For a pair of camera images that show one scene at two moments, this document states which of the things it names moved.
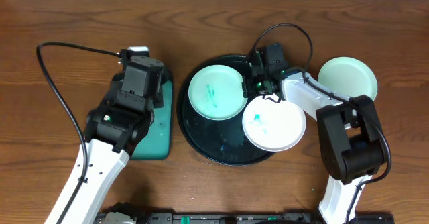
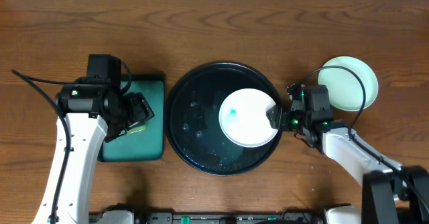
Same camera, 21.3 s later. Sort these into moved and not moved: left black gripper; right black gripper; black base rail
Moved: left black gripper; right black gripper
Not moved: black base rail
